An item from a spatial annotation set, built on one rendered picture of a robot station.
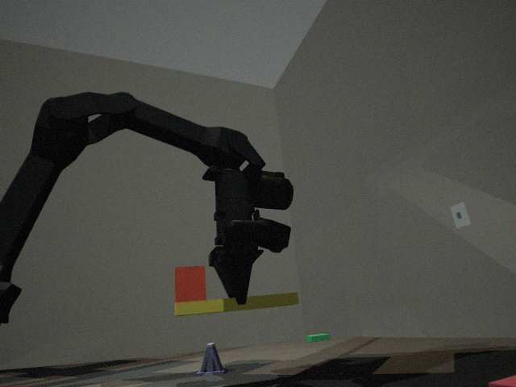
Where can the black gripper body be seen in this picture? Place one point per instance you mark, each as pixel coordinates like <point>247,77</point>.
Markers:
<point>235,228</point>

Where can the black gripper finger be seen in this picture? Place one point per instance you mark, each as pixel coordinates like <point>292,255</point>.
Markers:
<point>217,265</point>
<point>237,265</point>

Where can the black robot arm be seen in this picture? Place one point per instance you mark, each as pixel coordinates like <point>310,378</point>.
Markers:
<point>62,130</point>

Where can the green rectangular block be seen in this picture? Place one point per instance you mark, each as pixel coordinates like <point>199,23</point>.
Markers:
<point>316,338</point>

